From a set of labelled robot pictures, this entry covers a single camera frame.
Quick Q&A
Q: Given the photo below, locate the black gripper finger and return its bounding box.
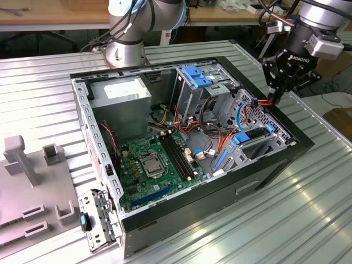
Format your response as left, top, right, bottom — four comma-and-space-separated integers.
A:
261, 60, 277, 104
276, 70, 322, 105

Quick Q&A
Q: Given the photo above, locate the red yellow power wire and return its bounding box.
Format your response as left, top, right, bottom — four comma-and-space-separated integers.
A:
250, 98, 276, 110

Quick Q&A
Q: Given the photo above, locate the grey metal disk bay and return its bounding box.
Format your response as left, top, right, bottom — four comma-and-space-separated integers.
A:
210, 88, 300, 177

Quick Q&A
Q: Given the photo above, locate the brown cardboard box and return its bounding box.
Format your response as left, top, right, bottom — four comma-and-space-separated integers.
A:
322, 107, 352, 138

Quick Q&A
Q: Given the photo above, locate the blue plastic drive latch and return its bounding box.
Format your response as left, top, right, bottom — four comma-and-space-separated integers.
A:
181, 65, 214, 89

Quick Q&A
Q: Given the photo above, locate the grey metal drive cage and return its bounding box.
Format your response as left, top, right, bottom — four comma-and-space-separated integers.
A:
169, 64, 240, 130

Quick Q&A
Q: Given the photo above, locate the black RAM slot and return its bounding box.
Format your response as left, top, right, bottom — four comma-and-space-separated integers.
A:
166, 131, 197, 177
158, 133, 190, 181

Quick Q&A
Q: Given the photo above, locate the silver CPU socket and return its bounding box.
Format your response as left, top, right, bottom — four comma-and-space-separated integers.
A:
138, 152, 166, 179

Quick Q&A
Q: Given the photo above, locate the black open PC case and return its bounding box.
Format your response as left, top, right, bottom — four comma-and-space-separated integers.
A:
69, 56, 316, 260

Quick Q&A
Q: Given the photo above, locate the grey power supply unit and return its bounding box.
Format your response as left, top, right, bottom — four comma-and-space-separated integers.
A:
88, 76, 152, 144

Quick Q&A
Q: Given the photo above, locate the blue expansion slot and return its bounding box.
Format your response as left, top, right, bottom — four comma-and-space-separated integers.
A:
130, 183, 174, 209

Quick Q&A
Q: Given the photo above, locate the black case fan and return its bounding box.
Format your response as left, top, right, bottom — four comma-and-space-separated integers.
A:
97, 122, 122, 177

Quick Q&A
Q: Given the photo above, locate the green motherboard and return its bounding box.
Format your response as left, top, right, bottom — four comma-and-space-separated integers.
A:
118, 131, 207, 213

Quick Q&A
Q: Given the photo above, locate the black latch with blue tab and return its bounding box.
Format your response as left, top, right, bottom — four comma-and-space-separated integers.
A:
79, 211, 94, 232

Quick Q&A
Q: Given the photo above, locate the wooden desk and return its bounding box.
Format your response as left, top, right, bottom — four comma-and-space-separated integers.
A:
0, 0, 352, 32

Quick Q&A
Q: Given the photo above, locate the grey parts rack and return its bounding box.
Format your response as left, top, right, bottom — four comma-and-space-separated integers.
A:
0, 135, 80, 250

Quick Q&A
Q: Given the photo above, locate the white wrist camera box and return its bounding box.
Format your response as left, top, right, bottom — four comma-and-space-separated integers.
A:
306, 34, 345, 61

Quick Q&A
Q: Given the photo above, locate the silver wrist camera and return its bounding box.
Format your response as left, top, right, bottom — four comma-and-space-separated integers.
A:
265, 20, 292, 35

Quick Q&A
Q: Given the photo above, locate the blue SATA wire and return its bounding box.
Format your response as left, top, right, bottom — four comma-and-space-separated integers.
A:
192, 101, 254, 161

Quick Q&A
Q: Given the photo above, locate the thick black cable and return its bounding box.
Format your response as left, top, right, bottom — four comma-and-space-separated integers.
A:
199, 95, 221, 130

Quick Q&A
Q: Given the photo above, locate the red orange wire bundle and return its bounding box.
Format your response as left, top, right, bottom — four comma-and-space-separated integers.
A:
172, 106, 240, 163

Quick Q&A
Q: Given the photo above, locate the yellow black wire bundle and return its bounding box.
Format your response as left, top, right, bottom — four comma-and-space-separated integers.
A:
150, 106, 169, 128

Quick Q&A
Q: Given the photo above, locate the silver expansion slot bracket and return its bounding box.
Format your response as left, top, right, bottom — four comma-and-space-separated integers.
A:
78, 188, 124, 254

